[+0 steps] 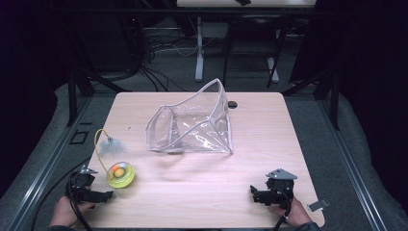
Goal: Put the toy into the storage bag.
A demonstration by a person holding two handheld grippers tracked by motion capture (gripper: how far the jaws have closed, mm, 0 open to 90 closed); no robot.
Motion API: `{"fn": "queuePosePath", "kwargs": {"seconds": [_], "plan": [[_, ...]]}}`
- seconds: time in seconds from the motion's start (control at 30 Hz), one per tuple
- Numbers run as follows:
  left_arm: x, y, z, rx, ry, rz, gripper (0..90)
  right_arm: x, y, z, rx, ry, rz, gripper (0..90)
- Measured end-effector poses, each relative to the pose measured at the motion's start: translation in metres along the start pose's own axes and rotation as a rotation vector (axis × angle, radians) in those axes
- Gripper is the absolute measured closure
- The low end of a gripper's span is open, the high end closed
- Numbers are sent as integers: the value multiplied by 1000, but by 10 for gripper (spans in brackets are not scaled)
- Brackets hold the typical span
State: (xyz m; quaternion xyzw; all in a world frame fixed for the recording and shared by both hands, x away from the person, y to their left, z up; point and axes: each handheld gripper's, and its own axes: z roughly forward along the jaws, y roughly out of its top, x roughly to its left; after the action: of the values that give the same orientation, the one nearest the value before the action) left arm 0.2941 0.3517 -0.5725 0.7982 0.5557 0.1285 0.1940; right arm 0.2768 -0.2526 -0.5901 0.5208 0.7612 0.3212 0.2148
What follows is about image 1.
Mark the white desk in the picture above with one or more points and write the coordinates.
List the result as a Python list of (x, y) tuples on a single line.
[(199, 48)]

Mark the clear plastic bag white trim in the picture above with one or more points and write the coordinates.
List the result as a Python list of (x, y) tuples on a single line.
[(192, 128)]

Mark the person's right hand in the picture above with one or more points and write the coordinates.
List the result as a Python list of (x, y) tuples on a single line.
[(296, 213)]

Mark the black metal frame stand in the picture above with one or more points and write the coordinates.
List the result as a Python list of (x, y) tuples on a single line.
[(72, 93), (333, 96)]

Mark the person's left hand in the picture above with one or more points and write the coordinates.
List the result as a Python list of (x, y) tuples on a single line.
[(65, 212)]

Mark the black chair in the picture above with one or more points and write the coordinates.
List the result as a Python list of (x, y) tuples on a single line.
[(256, 35)]

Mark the clear suction cup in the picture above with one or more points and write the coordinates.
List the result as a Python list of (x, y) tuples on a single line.
[(110, 147)]

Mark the black floor socket frame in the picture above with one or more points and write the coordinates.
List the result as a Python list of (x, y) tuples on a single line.
[(79, 137)]

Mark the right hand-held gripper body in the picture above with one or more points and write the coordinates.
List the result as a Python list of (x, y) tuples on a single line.
[(281, 186)]

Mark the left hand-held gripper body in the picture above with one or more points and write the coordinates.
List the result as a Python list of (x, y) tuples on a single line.
[(82, 183)]

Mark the yellow-green tape roll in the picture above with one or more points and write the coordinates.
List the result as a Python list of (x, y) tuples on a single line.
[(121, 176)]

